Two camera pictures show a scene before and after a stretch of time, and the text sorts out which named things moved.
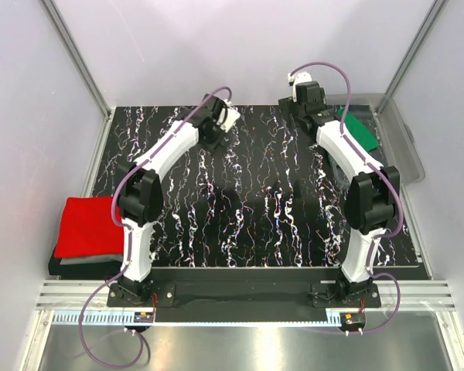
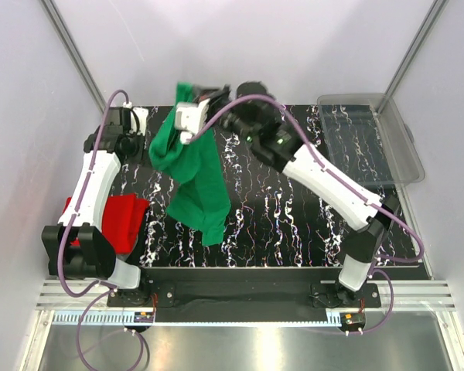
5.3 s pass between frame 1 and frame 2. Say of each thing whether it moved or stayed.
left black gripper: moved
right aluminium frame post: stayed
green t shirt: moved
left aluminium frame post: stayed
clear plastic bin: stayed
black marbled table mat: stayed
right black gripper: moved
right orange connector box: stayed
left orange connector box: stayed
